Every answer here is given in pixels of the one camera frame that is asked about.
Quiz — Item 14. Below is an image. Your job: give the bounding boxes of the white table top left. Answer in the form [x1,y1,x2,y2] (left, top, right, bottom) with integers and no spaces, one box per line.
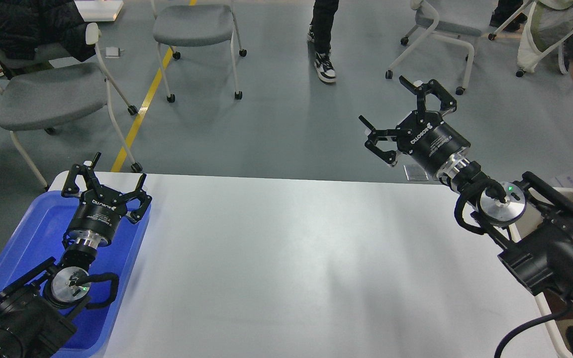
[75,0,124,22]

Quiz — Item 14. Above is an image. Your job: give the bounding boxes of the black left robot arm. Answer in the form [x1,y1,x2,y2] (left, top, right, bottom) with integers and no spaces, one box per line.
[0,154,152,358]

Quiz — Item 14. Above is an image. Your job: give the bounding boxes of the walking person legs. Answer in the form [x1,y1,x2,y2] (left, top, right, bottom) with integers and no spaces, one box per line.
[307,0,339,84]

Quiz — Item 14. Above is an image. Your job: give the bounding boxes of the small box on floor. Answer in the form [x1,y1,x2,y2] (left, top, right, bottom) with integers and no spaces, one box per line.
[104,47,121,59]

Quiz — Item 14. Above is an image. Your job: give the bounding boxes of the grey chair top right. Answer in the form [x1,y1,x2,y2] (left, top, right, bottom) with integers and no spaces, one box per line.
[384,0,493,95]

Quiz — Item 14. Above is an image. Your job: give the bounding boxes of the mesh office chair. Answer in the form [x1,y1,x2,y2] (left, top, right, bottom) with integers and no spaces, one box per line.
[487,0,573,78]

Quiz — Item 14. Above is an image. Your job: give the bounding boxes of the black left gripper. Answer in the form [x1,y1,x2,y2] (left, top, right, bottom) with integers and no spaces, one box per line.
[61,152,153,248]

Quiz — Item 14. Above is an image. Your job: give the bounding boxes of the blue plastic tray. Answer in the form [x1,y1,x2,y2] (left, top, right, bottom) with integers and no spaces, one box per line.
[0,191,150,358]

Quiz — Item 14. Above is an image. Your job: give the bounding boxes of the grey chair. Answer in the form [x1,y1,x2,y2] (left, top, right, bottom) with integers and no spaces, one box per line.
[150,0,247,103]
[384,0,493,95]
[0,22,142,189]

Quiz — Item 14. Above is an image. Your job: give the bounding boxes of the beige plastic bin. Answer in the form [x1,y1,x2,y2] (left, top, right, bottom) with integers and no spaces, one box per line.
[509,187,573,358]

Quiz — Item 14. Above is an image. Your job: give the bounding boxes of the grey chair top middle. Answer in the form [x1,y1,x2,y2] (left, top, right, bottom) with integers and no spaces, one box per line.
[150,0,247,103]

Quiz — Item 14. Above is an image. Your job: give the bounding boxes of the grey chair near left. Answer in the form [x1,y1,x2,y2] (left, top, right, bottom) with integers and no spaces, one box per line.
[0,22,142,189]

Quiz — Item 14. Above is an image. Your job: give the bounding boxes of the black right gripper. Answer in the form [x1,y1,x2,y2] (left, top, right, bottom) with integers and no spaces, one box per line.
[359,76,472,180]

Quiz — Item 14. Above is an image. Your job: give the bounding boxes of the black jacket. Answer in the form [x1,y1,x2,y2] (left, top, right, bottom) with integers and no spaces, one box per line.
[0,0,95,62]

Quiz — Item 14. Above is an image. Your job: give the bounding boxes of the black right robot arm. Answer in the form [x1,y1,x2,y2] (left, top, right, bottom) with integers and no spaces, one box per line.
[359,77,573,358]

